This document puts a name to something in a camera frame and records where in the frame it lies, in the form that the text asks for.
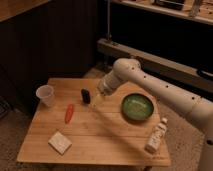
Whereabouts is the green bowl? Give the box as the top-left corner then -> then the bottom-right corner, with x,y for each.
121,93 -> 154,121

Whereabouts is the wooden bench beam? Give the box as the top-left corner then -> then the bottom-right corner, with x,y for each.
97,38 -> 213,93

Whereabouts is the orange carrot toy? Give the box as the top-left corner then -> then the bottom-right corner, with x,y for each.
65,104 -> 74,124

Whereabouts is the black eraser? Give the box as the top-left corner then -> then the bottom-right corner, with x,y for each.
81,89 -> 91,104

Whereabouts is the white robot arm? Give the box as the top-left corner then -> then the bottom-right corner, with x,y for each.
97,58 -> 213,171

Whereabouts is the white plastic bottle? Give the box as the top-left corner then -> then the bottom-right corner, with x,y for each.
145,117 -> 168,154

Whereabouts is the clear plastic cup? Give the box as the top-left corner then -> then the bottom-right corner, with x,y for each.
36,85 -> 54,107

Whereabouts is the wooden table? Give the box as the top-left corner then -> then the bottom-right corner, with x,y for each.
17,78 -> 171,166

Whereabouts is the metal pole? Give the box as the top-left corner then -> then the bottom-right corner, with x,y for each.
106,0 -> 111,41

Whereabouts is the wooden shelf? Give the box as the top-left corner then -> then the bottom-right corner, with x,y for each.
111,0 -> 213,26

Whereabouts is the beige sponge block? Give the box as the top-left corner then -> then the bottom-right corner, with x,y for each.
48,131 -> 72,155

